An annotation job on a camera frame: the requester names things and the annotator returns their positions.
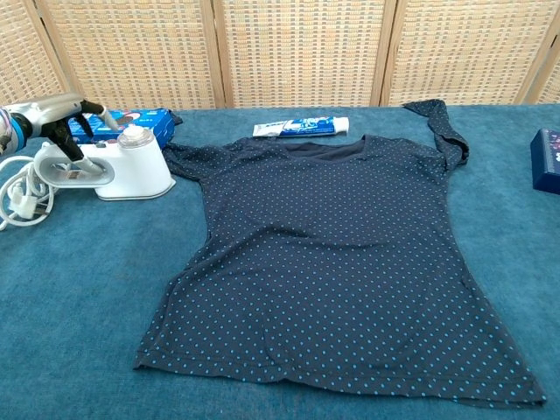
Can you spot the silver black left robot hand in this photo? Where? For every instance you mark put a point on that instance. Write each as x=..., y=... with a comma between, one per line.
x=48, y=114

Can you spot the white handheld iron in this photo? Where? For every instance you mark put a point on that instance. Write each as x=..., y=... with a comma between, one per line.
x=135, y=170

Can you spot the navy polka dot t-shirt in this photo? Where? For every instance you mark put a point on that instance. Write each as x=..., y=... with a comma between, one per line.
x=328, y=262

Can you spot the blue Oreo cookie box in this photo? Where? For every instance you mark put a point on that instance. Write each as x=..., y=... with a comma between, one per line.
x=153, y=122

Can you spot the teal table cover cloth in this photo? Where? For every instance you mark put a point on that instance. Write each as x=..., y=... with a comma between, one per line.
x=65, y=328

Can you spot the blue white toothpaste tube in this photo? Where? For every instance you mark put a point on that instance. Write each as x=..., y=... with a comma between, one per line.
x=306, y=126

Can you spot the woven bamboo folding screen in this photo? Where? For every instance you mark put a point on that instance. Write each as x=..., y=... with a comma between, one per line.
x=302, y=52

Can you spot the small dark blue carton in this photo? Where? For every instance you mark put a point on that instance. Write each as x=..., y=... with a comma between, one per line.
x=547, y=162

